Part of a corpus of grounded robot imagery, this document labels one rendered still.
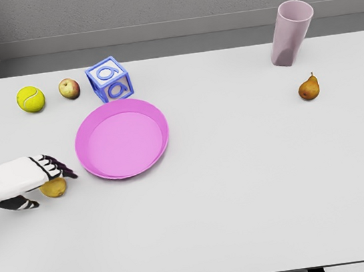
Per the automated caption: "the brown pear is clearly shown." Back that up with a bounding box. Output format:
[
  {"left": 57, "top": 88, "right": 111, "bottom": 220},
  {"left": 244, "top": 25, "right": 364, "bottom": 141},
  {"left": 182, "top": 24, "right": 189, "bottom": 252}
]
[{"left": 295, "top": 70, "right": 322, "bottom": 102}]

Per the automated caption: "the pink round plate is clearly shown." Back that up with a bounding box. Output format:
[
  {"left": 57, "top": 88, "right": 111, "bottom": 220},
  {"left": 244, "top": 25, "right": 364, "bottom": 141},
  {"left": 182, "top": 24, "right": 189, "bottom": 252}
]
[{"left": 69, "top": 92, "right": 175, "bottom": 186}]

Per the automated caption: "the yellow lemon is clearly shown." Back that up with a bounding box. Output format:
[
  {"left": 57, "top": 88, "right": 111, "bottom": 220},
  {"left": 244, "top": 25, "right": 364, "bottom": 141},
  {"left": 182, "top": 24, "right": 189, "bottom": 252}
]
[{"left": 37, "top": 176, "right": 69, "bottom": 200}]

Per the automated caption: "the blue white letter block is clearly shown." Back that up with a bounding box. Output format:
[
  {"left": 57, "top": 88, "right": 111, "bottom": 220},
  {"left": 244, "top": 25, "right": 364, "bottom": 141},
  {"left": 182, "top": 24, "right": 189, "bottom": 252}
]
[{"left": 83, "top": 53, "right": 137, "bottom": 106}]

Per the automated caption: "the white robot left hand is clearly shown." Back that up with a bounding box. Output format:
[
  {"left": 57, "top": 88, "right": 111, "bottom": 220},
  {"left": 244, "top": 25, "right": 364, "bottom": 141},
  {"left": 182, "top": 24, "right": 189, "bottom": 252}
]
[{"left": 0, "top": 150, "right": 82, "bottom": 214}]

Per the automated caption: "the yellow tennis ball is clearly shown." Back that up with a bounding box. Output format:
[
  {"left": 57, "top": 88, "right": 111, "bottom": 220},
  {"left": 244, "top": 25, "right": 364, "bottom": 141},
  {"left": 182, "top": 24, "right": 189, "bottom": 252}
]
[{"left": 15, "top": 84, "right": 47, "bottom": 115}]

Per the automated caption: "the pale pink tall cup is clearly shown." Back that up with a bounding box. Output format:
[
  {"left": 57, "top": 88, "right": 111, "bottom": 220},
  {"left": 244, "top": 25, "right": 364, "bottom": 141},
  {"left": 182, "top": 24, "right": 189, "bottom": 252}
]
[{"left": 264, "top": 0, "right": 321, "bottom": 70}]

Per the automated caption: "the red yellow apple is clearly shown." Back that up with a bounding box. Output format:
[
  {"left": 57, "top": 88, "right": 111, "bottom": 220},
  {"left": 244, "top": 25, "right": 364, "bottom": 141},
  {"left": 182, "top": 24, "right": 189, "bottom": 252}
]
[{"left": 57, "top": 76, "right": 82, "bottom": 102}]

